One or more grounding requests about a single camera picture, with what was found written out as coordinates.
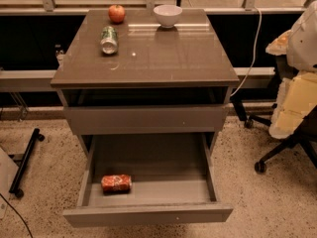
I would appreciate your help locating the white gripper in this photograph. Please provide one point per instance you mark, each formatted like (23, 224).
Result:
(303, 48)

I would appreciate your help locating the red coke can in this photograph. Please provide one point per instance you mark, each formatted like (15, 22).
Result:
(114, 183)

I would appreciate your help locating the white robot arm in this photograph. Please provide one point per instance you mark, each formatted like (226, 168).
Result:
(301, 52)

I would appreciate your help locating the open grey middle drawer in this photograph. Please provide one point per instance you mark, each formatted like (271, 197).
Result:
(171, 182)

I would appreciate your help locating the closed grey top drawer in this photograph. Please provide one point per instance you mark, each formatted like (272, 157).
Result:
(141, 120)

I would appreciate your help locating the grey drawer cabinet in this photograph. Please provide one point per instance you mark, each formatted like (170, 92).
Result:
(182, 66)

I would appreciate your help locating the green soda can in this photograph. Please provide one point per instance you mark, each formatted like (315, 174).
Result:
(109, 40)

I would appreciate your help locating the black office chair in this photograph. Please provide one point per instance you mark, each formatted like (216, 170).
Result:
(304, 135)

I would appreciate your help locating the white bowl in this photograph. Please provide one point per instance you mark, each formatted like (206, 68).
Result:
(167, 15)

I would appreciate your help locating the red apple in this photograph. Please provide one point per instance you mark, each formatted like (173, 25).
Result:
(116, 14)

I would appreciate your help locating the black wheeled stand leg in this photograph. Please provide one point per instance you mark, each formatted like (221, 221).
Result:
(22, 162)

